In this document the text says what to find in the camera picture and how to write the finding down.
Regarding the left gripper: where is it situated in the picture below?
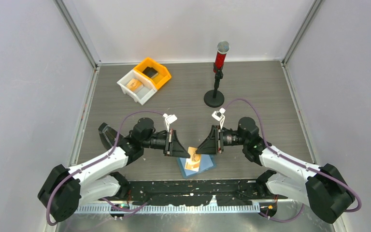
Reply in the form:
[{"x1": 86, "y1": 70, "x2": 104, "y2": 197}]
[{"x1": 142, "y1": 129, "x2": 190, "y2": 158}]

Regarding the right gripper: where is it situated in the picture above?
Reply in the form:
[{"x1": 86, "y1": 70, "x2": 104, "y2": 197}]
[{"x1": 197, "y1": 125, "x2": 248, "y2": 155}]

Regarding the blue leather card holder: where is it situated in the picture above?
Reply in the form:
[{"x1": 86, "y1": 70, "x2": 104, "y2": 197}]
[{"x1": 177, "y1": 155, "x2": 216, "y2": 179}]

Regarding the black card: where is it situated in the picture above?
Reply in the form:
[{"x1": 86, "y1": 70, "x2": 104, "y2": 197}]
[{"x1": 142, "y1": 67, "x2": 158, "y2": 79}]

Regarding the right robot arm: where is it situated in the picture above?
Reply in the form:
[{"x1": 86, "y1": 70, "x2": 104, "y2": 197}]
[{"x1": 197, "y1": 117, "x2": 356, "y2": 224}]

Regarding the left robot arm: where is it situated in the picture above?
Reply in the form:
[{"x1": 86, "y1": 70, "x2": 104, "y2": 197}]
[{"x1": 38, "y1": 114, "x2": 190, "y2": 226}]

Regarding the clear plastic holder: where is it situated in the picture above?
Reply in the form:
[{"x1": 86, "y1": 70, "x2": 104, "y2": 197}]
[{"x1": 98, "y1": 122, "x2": 117, "y2": 150}]

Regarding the tan card in white bin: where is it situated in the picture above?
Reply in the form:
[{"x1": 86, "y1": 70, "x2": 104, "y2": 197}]
[{"x1": 126, "y1": 78, "x2": 143, "y2": 93}]

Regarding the white plastic bin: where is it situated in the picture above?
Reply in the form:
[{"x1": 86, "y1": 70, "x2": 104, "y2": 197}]
[{"x1": 117, "y1": 69, "x2": 157, "y2": 105}]

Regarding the orange plastic bin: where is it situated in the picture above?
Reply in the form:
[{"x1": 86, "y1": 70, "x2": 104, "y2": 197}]
[{"x1": 134, "y1": 57, "x2": 172, "y2": 90}]

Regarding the red microphone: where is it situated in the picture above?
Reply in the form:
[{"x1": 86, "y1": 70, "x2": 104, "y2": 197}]
[{"x1": 213, "y1": 41, "x2": 230, "y2": 72}]

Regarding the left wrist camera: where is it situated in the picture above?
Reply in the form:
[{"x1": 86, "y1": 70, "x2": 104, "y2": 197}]
[{"x1": 163, "y1": 113, "x2": 178, "y2": 131}]

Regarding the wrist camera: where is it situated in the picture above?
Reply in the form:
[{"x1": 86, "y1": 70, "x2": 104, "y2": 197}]
[
  {"x1": 163, "y1": 113, "x2": 178, "y2": 131},
  {"x1": 212, "y1": 108, "x2": 226, "y2": 128}
]

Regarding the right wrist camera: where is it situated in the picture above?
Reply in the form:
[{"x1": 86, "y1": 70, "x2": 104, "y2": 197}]
[{"x1": 212, "y1": 108, "x2": 226, "y2": 128}]

